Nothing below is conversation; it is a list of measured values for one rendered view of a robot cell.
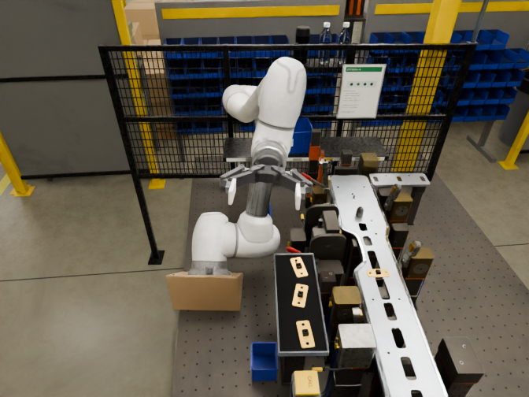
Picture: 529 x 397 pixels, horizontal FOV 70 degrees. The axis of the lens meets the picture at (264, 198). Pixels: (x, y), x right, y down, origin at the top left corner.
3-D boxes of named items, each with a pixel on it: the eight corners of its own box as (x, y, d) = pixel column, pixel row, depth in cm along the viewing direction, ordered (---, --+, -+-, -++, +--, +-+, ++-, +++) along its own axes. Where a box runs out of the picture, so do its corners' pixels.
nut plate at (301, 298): (304, 307, 115) (304, 305, 114) (291, 305, 116) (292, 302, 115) (308, 286, 121) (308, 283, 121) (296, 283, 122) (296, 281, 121)
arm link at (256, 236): (227, 247, 184) (270, 248, 191) (233, 264, 169) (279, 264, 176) (249, 83, 161) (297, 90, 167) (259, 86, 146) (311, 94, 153)
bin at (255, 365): (277, 381, 144) (278, 369, 138) (251, 381, 143) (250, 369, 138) (276, 354, 152) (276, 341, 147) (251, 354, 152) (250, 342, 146)
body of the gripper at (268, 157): (283, 179, 97) (283, 194, 88) (250, 176, 97) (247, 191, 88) (286, 150, 93) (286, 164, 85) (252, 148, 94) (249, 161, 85)
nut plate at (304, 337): (315, 346, 105) (315, 344, 104) (301, 348, 105) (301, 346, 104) (308, 320, 111) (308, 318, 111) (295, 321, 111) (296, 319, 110)
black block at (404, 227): (401, 275, 184) (416, 231, 166) (381, 275, 184) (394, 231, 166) (398, 266, 188) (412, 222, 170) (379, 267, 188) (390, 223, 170)
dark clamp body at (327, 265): (331, 335, 159) (343, 274, 135) (303, 335, 159) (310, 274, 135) (329, 320, 165) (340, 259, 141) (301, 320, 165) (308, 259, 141)
